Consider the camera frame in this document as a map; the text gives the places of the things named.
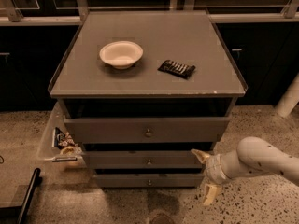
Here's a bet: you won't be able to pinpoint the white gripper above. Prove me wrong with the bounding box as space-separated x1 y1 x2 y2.
191 149 231 206

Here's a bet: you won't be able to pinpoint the grey drawer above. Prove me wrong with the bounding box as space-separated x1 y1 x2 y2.
64 117 229 144
94 174 204 188
82 151 203 169

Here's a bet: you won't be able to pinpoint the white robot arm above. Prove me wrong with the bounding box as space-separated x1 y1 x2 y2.
191 136 299 206

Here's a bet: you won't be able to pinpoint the grey top drawer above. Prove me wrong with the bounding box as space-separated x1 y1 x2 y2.
64 117 229 144

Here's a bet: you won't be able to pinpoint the grey drawer cabinet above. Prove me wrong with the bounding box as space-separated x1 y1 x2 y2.
50 11 247 177

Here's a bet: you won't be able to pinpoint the grey bottom drawer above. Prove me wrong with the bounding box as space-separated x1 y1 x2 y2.
94 174 204 188

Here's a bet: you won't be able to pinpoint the black snack packet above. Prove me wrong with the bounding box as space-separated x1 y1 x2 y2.
158 60 195 79

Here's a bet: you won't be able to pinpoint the white paper bowl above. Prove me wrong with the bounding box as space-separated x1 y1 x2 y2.
99 41 143 69

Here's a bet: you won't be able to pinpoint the snack packets in bin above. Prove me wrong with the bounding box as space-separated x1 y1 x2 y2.
52 127 82 155

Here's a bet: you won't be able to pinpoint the clear plastic bin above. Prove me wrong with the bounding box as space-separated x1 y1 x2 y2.
37 103 85 168

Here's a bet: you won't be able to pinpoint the black bar object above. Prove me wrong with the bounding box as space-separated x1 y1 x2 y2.
0 168 43 224

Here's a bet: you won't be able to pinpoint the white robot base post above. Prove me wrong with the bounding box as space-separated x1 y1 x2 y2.
275 73 299 118

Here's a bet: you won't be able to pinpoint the metal window rail frame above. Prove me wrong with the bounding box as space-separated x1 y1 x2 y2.
1 0 299 26

